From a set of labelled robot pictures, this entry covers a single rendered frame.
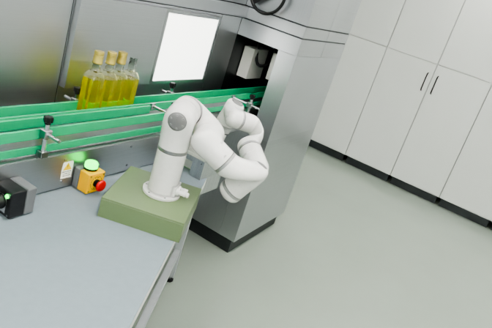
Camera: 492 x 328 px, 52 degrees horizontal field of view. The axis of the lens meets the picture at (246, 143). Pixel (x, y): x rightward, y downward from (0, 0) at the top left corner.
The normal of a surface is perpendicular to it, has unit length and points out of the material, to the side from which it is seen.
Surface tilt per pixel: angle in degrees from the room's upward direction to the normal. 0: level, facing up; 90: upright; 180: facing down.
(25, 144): 90
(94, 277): 0
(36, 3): 90
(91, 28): 90
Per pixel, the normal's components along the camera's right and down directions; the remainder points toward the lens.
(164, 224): -0.11, 0.29
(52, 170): 0.82, 0.40
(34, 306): 0.29, -0.90
